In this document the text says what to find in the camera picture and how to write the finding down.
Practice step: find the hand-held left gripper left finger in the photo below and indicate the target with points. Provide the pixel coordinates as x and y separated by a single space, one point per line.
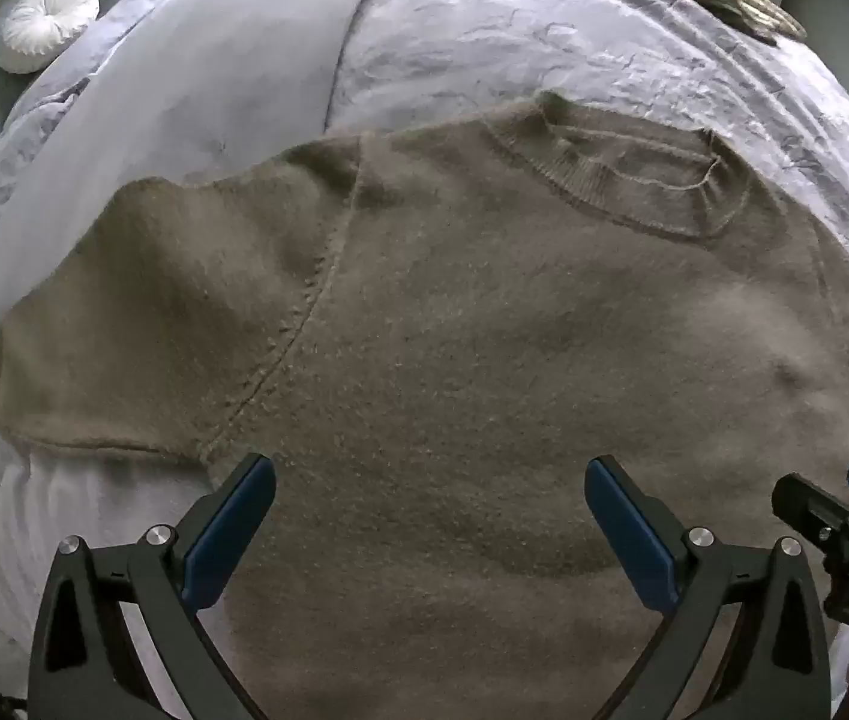
233 532

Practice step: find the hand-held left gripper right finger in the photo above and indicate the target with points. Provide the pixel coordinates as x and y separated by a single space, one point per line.
630 532

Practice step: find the olive knit sweater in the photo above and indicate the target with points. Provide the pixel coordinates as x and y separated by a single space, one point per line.
432 352

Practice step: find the grey embossed bedspread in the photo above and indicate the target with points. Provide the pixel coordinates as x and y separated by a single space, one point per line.
507 30

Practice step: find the white round cushion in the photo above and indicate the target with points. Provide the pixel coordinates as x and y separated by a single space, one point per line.
42 26

